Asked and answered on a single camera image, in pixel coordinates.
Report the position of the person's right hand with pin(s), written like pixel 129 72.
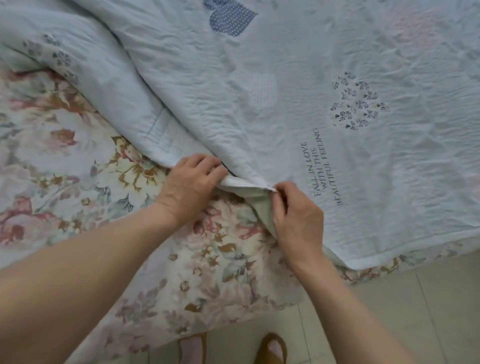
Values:
pixel 300 228

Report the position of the person's left hand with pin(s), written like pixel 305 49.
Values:
pixel 191 183

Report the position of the bed with floral sheet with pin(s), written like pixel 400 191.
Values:
pixel 56 150

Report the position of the light blue quilt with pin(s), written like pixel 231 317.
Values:
pixel 300 56

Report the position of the person's right forearm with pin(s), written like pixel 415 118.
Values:
pixel 348 322

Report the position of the person's left forearm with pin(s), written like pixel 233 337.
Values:
pixel 75 292

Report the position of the person's right foot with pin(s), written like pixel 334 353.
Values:
pixel 276 347

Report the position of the person's foot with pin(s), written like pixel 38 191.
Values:
pixel 276 347
pixel 192 350

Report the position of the person's right brown sandal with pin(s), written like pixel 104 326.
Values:
pixel 262 354

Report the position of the person's left foot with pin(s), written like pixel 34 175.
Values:
pixel 192 350

